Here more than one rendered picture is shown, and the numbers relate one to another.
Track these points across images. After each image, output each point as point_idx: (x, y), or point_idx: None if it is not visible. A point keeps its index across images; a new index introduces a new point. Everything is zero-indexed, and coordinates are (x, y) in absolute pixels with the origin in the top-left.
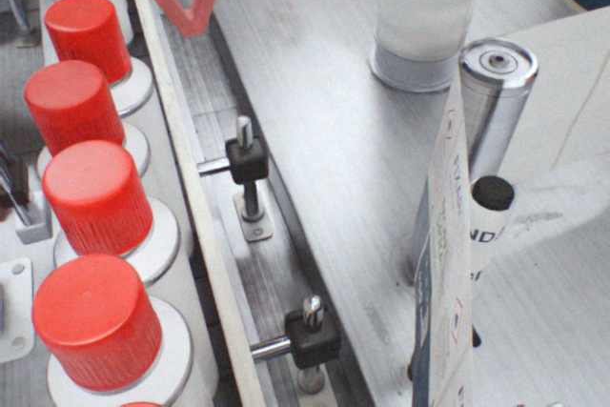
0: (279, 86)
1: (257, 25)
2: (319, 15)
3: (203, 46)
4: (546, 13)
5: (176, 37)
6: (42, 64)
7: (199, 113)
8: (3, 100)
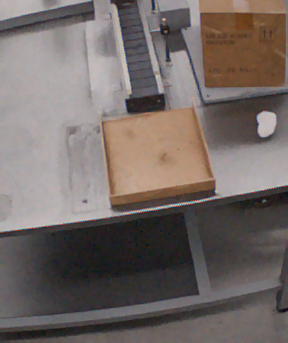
0: None
1: None
2: None
3: (97, 5)
4: None
5: (105, 7)
6: (147, 0)
7: None
8: None
